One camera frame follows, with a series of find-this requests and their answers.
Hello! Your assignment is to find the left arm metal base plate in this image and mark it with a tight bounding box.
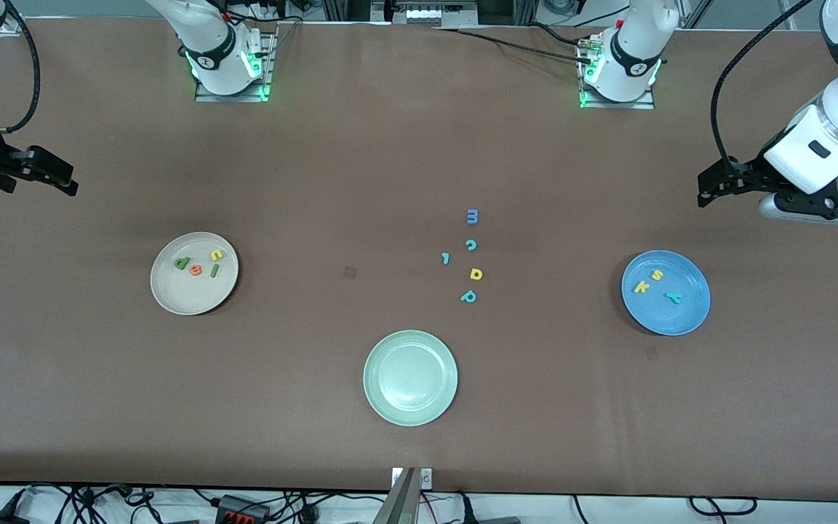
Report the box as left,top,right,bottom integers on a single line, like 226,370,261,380
579,36,657,111

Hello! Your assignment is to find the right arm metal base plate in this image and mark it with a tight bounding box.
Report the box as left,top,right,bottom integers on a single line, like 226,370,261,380
195,22,279,103

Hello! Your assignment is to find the black orange power strip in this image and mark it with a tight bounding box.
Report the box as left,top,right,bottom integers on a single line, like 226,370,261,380
215,495,271,522

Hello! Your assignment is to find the metal camera post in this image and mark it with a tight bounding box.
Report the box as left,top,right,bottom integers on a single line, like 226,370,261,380
372,468,420,524

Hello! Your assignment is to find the blue round plate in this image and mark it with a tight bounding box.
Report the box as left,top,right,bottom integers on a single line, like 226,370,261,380
620,250,711,337

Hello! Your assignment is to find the pale green round plate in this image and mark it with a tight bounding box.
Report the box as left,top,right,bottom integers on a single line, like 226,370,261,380
362,330,459,427

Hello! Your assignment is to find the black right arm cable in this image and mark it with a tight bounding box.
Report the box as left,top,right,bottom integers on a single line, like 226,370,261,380
0,0,42,134

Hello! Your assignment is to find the black cable across table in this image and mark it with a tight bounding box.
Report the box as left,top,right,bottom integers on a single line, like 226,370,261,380
430,25,598,66

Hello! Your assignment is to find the beige brown round plate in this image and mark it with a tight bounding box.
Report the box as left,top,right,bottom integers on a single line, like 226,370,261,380
150,231,239,317

